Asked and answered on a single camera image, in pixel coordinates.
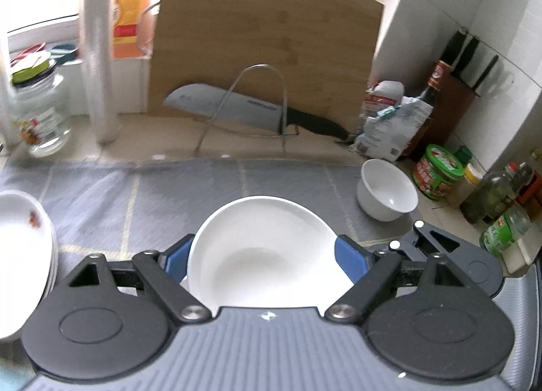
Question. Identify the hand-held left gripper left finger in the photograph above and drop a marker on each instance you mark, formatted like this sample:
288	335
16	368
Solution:
178	257

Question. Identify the tall plastic wrap roll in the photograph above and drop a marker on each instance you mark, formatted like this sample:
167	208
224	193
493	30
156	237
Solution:
99	78

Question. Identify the red plastic dish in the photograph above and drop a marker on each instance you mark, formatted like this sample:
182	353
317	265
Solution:
27	52

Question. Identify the large white fruit-print plate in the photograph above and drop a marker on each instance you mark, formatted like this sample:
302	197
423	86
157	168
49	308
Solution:
53	253

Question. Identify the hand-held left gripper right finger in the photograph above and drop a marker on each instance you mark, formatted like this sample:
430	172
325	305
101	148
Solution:
347	260

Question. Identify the green-lid sauce jar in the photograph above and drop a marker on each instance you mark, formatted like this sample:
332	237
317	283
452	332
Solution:
438	173

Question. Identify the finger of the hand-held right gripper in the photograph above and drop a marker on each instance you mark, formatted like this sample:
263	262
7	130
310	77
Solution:
425	233

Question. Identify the white floral-print bowl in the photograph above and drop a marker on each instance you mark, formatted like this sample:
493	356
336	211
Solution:
262	255

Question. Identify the dark soy sauce bottle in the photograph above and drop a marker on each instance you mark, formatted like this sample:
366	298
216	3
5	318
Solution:
434	94

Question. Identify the orange cooking oil bottle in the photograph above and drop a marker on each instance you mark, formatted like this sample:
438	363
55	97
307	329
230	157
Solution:
127	6

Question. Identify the red white packet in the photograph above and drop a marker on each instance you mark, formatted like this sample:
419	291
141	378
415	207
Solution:
383	99

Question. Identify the white blue paper bag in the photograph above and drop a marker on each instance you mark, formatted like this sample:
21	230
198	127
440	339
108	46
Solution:
394	128

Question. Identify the green plastic bottle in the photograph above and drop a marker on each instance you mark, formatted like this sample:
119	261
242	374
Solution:
504	230

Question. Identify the grey blue checked towel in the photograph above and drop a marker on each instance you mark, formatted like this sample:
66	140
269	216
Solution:
127	205

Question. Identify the wooden knife block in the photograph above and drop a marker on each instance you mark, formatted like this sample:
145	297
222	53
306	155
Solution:
457	111

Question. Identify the small yellow-lid jar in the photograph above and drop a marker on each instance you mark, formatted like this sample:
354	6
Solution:
468	183

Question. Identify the small green-cap bottle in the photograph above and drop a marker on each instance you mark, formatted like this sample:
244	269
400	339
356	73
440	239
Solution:
463	154

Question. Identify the white box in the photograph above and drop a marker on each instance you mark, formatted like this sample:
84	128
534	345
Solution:
521	257

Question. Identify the teal plastic dish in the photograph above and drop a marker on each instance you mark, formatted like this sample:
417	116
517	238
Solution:
63	54

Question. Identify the glass jar yellow-green lid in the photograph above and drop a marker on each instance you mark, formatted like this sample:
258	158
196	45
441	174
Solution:
40	120

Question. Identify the plain white bowl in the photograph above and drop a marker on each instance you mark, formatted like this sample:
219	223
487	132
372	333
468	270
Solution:
387	196

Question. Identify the dark green oil bottle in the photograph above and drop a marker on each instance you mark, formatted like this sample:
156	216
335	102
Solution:
487	196

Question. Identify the bamboo cutting board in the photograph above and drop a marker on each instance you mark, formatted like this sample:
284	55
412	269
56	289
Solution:
275	27

